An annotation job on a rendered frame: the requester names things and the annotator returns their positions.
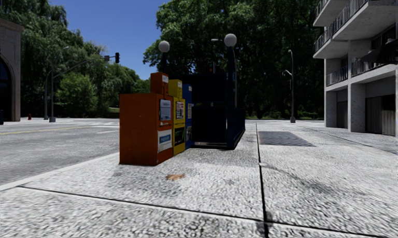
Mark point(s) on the pale concrete building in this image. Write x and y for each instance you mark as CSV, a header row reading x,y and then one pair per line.
x,y
357,67

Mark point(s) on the yellow newspaper box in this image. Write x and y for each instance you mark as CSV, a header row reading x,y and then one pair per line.
x,y
178,119

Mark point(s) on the traffic light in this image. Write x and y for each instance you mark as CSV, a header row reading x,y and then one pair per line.
x,y
211,67
52,95

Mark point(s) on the orange newspaper box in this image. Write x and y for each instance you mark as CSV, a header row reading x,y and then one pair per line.
x,y
141,129

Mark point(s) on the blue newspaper box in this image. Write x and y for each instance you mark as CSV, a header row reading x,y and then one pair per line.
x,y
188,113

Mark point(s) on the dark stairway railing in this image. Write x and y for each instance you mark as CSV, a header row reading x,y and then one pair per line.
x,y
214,113

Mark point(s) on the trees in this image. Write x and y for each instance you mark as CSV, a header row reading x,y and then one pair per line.
x,y
77,82
264,35

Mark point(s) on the grey street lamp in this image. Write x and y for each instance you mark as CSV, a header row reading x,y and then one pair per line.
x,y
46,98
292,88

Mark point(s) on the brown stone building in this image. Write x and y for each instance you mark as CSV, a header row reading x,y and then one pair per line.
x,y
11,67

